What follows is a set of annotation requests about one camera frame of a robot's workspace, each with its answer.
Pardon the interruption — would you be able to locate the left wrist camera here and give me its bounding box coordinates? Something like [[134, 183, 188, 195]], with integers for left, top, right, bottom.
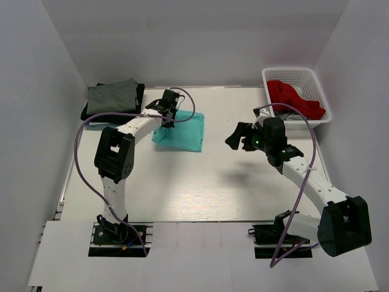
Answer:
[[177, 94, 185, 107]]

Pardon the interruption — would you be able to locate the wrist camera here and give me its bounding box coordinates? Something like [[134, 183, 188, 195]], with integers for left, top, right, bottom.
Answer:
[[177, 94, 185, 107], [252, 108, 271, 129]]

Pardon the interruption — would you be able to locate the red t shirt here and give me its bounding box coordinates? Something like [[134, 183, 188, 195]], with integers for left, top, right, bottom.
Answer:
[[267, 80, 326, 120]]

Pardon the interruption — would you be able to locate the white plastic basket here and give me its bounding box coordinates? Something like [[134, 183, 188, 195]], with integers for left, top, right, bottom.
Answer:
[[262, 67, 332, 128]]

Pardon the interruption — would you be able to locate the folded light blue t shirt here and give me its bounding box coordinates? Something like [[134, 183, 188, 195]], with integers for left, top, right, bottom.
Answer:
[[85, 122, 110, 128]]

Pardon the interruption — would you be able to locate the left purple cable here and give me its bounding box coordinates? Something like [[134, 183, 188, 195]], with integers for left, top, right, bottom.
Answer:
[[74, 87, 196, 257]]

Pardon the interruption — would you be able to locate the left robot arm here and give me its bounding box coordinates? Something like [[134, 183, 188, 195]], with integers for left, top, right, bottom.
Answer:
[[94, 89, 180, 243]]

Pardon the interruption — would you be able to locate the folded grey t shirt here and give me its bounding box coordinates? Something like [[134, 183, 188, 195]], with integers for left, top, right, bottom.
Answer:
[[87, 78, 137, 115]]

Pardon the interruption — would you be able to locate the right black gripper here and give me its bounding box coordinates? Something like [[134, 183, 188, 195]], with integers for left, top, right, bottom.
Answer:
[[225, 122, 272, 153]]

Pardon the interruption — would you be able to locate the teal t shirt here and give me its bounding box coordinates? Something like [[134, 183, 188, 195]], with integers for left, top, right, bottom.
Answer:
[[152, 113, 205, 152]]

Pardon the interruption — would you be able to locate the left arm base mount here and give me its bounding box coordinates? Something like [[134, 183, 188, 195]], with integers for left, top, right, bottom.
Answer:
[[88, 222, 153, 258]]

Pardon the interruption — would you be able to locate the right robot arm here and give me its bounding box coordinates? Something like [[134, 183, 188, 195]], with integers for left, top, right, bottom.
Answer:
[[225, 117, 372, 257]]

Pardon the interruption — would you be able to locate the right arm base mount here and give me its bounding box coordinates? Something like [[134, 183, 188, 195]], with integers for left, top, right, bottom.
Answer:
[[247, 222, 312, 259]]

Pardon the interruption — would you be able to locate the grey t shirt in basket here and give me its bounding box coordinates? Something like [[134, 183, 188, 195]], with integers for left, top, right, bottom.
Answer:
[[275, 86, 314, 122]]

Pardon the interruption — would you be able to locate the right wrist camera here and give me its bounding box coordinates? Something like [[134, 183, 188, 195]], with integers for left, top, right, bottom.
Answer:
[[252, 108, 271, 129]]

